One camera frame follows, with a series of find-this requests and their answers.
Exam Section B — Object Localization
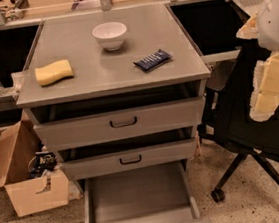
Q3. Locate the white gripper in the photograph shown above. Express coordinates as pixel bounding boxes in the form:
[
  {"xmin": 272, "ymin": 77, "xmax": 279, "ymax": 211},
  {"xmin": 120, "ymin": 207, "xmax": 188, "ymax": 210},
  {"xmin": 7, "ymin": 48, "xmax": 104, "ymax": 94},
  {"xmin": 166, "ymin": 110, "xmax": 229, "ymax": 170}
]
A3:
[{"xmin": 236, "ymin": 0, "xmax": 279, "ymax": 122}]

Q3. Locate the blue rxbar blueberry wrapper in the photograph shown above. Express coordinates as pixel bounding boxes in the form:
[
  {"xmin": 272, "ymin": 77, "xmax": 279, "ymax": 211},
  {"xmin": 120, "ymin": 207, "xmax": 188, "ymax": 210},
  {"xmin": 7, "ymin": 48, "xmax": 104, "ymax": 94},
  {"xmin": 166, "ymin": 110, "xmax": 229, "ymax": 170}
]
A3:
[{"xmin": 134, "ymin": 49, "xmax": 172, "ymax": 73}]

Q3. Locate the grey top drawer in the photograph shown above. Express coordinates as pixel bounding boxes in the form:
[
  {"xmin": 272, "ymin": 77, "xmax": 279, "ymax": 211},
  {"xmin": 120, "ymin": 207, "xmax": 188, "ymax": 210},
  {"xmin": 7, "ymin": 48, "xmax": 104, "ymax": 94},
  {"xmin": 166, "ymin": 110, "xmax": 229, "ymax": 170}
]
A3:
[{"xmin": 28, "ymin": 96, "xmax": 205, "ymax": 152}]

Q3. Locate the grey drawer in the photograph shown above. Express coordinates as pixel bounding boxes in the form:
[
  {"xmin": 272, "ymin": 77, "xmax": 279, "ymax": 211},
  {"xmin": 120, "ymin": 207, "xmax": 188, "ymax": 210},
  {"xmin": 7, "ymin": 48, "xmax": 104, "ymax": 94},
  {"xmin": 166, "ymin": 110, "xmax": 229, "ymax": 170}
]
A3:
[
  {"xmin": 84, "ymin": 161, "xmax": 212, "ymax": 223},
  {"xmin": 28, "ymin": 96, "xmax": 205, "ymax": 152},
  {"xmin": 60, "ymin": 138, "xmax": 197, "ymax": 181}
]

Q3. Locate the grey drawer cabinet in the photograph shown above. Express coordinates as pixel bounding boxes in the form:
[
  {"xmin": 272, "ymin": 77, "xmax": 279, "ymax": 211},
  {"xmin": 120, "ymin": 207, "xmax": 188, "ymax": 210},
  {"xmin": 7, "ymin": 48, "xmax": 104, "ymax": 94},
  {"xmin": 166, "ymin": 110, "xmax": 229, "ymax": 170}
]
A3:
[{"xmin": 6, "ymin": 0, "xmax": 223, "ymax": 198}]

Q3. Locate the grey middle drawer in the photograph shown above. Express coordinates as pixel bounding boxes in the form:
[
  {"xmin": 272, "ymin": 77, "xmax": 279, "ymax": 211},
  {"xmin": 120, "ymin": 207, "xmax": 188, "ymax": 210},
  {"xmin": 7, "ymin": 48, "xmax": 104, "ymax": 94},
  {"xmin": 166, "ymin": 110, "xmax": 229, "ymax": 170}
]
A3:
[{"xmin": 60, "ymin": 138, "xmax": 197, "ymax": 181}]

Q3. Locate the grey bottom drawer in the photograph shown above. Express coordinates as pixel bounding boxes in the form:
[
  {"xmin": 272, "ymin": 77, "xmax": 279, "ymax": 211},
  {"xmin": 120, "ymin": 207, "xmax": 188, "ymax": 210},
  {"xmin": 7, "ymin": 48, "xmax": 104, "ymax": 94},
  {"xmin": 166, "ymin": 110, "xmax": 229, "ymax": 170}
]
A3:
[{"xmin": 84, "ymin": 161, "xmax": 212, "ymax": 223}]

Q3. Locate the black office chair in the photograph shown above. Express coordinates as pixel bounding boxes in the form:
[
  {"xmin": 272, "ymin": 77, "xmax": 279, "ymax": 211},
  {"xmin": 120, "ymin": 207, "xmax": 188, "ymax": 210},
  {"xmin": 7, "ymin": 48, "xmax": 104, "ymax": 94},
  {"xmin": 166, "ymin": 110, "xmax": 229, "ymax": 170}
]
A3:
[{"xmin": 188, "ymin": 35, "xmax": 279, "ymax": 223}]

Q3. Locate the white ceramic bowl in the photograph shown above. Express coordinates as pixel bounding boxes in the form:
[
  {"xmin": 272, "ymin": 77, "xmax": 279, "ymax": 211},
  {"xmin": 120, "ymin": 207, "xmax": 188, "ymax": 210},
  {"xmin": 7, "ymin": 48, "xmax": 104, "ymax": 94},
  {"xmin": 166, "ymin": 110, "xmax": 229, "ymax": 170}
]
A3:
[{"xmin": 92, "ymin": 22, "xmax": 127, "ymax": 51}]

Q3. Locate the yellow sponge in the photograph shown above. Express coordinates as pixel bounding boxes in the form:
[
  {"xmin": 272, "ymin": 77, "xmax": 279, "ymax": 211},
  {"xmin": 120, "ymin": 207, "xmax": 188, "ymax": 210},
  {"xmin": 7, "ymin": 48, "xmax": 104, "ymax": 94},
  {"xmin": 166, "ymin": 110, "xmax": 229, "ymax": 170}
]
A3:
[{"xmin": 34, "ymin": 59, "xmax": 74, "ymax": 86}]

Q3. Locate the dark package in box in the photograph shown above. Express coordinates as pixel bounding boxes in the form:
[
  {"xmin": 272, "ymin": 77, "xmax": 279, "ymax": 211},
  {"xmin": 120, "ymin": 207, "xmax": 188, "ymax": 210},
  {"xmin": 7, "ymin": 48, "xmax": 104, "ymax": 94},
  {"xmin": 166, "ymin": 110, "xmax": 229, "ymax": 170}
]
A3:
[{"xmin": 28, "ymin": 151, "xmax": 57, "ymax": 178}]

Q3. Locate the brown cardboard box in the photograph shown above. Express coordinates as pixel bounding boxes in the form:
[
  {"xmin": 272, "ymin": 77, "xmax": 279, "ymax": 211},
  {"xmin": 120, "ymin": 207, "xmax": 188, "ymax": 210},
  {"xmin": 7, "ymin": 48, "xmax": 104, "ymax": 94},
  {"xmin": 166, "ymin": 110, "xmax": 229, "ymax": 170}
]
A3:
[{"xmin": 0, "ymin": 115, "xmax": 69, "ymax": 217}]

